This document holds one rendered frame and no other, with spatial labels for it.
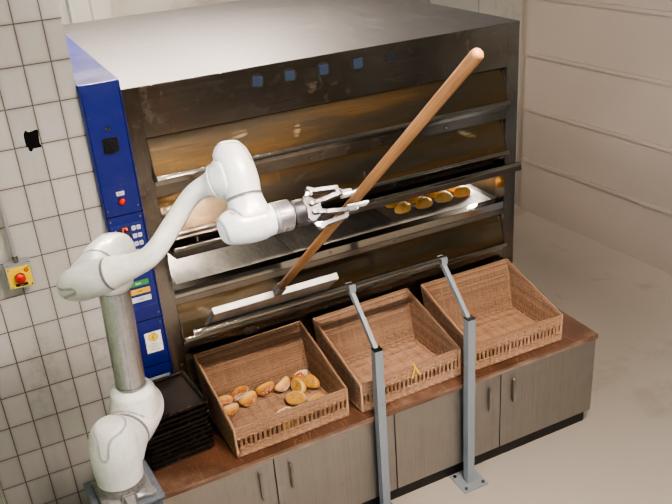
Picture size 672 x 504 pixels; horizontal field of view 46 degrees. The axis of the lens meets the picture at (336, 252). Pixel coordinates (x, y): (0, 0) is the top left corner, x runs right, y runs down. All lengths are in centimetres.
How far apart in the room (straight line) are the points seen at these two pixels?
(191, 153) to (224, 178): 124
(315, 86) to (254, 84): 29
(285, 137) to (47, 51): 104
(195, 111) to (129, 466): 147
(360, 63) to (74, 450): 217
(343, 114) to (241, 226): 160
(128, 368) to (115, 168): 93
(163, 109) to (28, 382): 130
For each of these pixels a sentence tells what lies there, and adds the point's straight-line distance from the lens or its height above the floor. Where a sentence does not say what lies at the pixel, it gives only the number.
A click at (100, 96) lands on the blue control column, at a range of 327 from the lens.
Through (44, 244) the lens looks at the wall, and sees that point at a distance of 343.
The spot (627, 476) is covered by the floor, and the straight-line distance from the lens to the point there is 439.
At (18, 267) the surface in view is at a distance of 338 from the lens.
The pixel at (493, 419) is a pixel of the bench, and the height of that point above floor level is 29.
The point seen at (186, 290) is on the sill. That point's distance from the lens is 365.
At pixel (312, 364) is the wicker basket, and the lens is 393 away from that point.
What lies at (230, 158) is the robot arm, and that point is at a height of 214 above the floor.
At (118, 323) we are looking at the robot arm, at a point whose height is 156.
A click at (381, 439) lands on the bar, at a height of 48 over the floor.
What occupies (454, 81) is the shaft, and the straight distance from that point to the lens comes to 176.
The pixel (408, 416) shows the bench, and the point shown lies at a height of 50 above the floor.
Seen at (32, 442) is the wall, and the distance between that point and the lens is 386.
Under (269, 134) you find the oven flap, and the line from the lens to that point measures 354.
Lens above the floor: 283
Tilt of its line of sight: 26 degrees down
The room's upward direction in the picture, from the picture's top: 4 degrees counter-clockwise
